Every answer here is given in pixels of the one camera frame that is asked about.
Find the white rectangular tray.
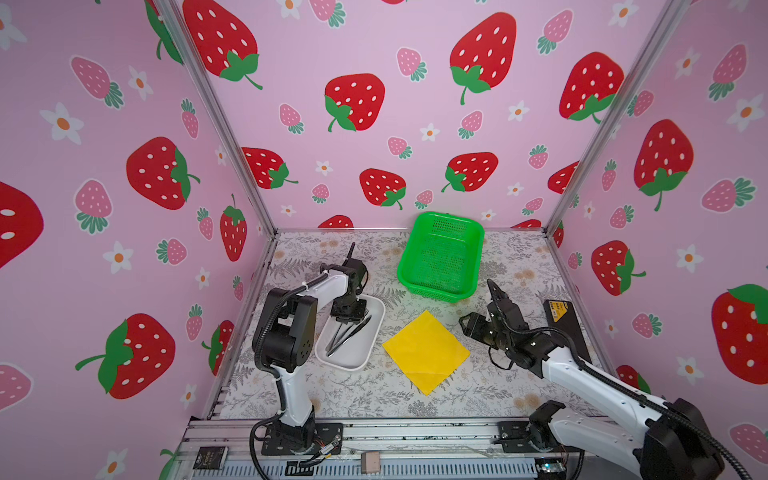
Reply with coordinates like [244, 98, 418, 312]
[314, 295, 386, 372]

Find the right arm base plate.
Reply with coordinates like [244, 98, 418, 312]
[492, 420, 577, 454]

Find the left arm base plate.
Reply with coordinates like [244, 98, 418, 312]
[261, 421, 344, 456]

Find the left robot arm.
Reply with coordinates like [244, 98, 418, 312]
[252, 258, 372, 448]

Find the black box yellow label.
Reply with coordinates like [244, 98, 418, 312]
[543, 300, 591, 361]

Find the small black card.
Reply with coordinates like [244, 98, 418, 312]
[193, 446, 229, 471]

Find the aluminium rail frame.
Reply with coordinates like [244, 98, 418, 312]
[161, 416, 661, 480]

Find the yellow paper napkin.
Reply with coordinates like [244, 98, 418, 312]
[383, 311, 470, 396]

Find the black handled fork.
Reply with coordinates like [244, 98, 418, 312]
[326, 323, 359, 356]

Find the black handled knife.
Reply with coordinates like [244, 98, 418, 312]
[330, 314, 372, 356]

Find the black handled spoon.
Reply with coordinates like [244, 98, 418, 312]
[326, 323, 343, 356]

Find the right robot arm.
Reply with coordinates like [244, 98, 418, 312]
[459, 281, 750, 479]

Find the small pink block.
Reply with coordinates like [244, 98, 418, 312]
[360, 451, 381, 475]

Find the green plastic basket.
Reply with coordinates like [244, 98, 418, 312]
[397, 212, 485, 303]

